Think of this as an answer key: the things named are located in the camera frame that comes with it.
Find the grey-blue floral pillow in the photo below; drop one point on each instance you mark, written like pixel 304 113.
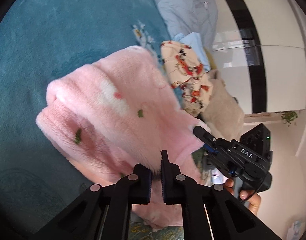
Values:
pixel 172 5
pixel 207 12

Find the green potted plant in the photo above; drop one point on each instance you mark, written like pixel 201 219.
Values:
pixel 290 117

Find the glossy white and black wardrobe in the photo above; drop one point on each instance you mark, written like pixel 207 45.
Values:
pixel 280 67

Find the beige knit sweater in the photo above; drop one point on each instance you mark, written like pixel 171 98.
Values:
pixel 222 105

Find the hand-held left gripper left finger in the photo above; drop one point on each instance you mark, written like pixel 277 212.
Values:
pixel 148 182

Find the cream cartoon print garment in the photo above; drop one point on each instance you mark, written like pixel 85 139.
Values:
pixel 187 70

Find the blue floral plush blanket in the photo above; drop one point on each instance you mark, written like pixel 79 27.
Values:
pixel 43 55

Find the pink fleece floral garment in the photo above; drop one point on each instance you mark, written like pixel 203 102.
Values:
pixel 113 110

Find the person's right hand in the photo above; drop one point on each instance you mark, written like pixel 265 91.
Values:
pixel 254 203

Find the light blue cloth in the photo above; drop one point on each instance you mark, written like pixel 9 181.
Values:
pixel 192 42

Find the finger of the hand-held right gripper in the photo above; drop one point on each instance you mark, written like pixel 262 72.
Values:
pixel 200 132
pixel 210 150

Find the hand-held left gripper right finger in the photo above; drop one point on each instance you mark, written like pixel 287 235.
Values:
pixel 163 177

